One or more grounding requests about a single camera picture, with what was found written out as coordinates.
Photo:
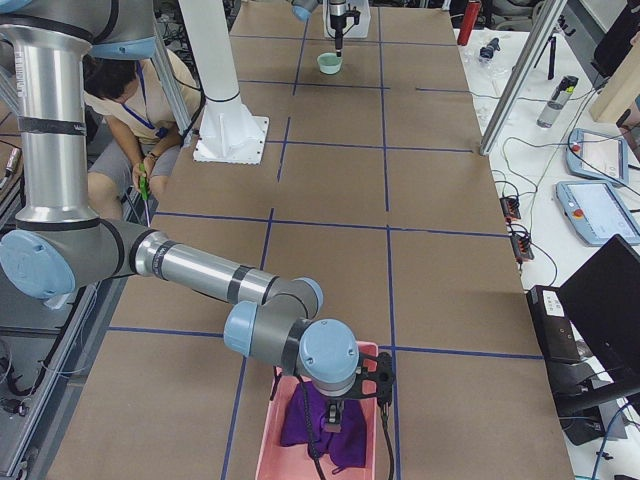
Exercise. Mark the red water bottle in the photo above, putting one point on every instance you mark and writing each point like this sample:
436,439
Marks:
468,21

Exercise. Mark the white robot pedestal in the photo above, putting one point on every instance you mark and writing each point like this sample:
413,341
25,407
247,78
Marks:
228,132

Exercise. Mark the person in tan shirt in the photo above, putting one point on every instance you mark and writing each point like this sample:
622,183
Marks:
129,95

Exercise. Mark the green handled tool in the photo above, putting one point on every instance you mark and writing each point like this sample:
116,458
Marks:
145,193

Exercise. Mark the pink plastic bin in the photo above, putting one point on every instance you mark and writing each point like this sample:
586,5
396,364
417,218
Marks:
302,461

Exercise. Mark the aluminium frame post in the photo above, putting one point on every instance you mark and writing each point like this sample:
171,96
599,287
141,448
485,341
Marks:
537,38

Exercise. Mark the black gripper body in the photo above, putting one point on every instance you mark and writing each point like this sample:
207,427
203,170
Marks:
333,401
337,20

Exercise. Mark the near teach pendant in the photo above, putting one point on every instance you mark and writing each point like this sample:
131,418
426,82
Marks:
596,212

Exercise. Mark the teach pendant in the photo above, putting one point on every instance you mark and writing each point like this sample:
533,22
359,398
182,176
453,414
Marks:
596,212
594,155

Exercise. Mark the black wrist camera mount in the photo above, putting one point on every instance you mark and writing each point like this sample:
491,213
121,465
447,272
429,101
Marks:
354,13
376,378

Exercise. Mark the mint green bowl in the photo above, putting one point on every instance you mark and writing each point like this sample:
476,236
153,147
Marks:
329,63

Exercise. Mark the purple microfibre cloth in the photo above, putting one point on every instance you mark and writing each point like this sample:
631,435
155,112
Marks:
346,448

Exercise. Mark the clear plastic storage box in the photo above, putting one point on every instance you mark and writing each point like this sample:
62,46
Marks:
351,30

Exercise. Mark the far teach pendant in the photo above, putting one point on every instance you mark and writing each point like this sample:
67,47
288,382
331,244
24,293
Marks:
594,155

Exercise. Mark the black monitor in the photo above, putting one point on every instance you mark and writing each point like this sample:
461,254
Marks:
601,299

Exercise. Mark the clear bottle black cap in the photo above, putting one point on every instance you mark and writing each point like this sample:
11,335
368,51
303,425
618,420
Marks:
557,101

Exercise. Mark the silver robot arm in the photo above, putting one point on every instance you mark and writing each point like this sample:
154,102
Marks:
60,244
302,9

